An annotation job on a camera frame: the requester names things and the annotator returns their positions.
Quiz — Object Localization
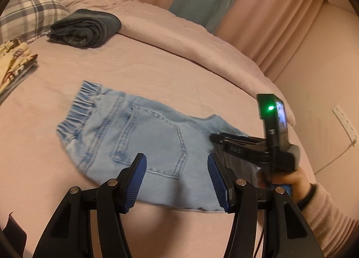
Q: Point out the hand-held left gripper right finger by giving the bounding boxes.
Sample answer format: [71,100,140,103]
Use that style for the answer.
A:
[207,152,326,258]

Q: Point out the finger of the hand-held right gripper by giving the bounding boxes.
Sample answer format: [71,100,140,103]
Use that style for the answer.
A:
[222,145,271,163]
[210,132,270,147]

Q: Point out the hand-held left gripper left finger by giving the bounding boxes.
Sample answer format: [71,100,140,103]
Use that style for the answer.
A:
[33,153,148,258]

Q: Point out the light blue denim pants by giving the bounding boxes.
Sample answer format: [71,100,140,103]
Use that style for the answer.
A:
[56,80,264,214]

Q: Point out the person's right forearm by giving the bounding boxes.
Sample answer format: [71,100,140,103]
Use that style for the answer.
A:
[297,183,359,258]

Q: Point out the person's right hand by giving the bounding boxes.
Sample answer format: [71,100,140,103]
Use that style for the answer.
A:
[256,168,312,205]

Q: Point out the black wristband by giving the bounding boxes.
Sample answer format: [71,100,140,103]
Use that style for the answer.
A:
[297,184,315,211]

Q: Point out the pink duvet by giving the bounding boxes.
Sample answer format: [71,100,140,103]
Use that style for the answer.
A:
[52,0,296,128]

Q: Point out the dark cloth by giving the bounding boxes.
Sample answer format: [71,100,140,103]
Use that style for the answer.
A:
[0,212,27,258]

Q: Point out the dark folded jeans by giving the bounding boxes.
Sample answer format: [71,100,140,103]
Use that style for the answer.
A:
[46,9,122,49]

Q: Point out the cream patterned folded cloth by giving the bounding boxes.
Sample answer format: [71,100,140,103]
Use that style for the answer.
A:
[0,38,38,98]

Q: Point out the grey plaid pillow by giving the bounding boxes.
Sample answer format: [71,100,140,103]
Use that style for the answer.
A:
[0,0,69,45]

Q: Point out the white cable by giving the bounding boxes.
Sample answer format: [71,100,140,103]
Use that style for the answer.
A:
[314,139,358,176]

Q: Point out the white wall socket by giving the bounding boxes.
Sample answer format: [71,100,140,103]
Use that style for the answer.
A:
[332,104,357,142]

